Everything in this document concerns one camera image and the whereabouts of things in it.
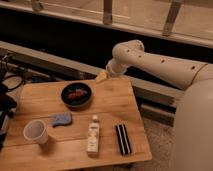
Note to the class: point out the black bowl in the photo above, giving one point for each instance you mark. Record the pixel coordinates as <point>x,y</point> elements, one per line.
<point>76,102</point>

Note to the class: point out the wooden table board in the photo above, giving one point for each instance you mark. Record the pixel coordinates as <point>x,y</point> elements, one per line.
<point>112,101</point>

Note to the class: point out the translucent plastic cup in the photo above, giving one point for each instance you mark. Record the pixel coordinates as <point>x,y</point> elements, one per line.
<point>36,131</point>

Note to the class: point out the blue sponge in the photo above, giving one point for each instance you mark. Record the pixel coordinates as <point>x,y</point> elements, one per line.
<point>61,119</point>

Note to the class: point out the black striped rectangular box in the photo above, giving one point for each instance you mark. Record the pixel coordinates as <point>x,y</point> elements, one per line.
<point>123,139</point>

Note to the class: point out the grey window ledge rail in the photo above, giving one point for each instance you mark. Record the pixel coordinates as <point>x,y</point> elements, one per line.
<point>144,89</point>

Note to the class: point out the red food in bowl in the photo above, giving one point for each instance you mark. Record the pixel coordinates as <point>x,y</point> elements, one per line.
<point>78,93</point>

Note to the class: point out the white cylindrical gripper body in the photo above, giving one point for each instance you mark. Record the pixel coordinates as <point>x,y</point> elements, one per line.
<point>115,69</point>

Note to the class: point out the black equipment at left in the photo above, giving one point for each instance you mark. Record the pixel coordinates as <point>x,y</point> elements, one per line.
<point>7,103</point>

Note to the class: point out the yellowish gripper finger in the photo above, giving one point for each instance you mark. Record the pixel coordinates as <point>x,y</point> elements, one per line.
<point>102,76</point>

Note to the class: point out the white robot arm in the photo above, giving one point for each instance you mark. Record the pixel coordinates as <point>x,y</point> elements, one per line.
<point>192,148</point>

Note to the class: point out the white bottle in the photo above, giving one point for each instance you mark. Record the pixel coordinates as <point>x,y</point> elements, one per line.
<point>93,137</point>

